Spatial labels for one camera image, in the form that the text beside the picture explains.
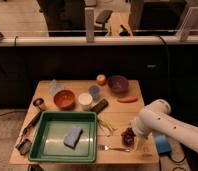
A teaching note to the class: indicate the dark red grape bunch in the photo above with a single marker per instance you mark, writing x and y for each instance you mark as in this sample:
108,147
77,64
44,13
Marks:
128,137

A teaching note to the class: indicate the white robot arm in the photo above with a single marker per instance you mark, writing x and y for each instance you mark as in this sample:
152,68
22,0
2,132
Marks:
156,117

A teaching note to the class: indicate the blue grey cup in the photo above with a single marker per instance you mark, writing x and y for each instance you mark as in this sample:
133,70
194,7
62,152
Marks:
94,92

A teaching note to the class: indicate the white paper cup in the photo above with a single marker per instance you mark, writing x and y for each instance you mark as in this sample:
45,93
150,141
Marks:
85,99

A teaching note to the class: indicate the purple bowl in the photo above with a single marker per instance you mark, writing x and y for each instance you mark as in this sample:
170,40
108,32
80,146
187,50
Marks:
118,84

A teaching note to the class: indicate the wooden table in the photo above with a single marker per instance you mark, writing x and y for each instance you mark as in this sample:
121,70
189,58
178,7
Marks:
119,115

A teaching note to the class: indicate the orange carrot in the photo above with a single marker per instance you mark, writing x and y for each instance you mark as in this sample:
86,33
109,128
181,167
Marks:
129,99

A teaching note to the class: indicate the red orange bowl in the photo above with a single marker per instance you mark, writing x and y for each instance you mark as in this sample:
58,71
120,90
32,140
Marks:
64,99

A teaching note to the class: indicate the metal tongs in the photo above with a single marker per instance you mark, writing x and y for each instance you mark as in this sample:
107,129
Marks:
106,127

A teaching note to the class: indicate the clear plastic bag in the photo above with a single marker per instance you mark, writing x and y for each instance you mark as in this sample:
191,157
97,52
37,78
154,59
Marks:
54,87

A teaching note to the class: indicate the blue sponge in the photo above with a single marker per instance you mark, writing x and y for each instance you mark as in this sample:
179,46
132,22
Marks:
72,136

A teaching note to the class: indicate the silver fork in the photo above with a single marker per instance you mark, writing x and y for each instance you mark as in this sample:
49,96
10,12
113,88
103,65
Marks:
106,148

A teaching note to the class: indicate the small round metal strainer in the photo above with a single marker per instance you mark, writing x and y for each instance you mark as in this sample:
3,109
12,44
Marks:
40,104

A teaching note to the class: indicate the green plastic tray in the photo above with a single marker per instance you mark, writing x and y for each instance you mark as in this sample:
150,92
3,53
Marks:
48,143

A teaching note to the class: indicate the black office chair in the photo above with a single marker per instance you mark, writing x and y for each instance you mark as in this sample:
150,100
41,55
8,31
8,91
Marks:
101,21

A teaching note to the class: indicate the blue foot pedal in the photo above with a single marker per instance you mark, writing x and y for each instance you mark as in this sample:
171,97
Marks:
162,144

